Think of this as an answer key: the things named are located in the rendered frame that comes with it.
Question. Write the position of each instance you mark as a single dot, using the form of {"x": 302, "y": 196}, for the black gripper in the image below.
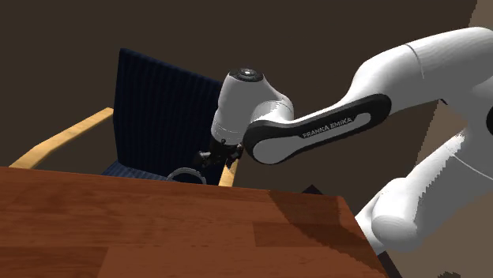
{"x": 221, "y": 151}

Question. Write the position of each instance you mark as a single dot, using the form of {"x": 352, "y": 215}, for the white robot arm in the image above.
{"x": 385, "y": 61}

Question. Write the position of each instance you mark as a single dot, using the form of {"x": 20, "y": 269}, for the dark blue wooden-armed chair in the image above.
{"x": 161, "y": 115}

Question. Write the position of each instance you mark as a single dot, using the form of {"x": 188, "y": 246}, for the brown wooden table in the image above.
{"x": 154, "y": 231}

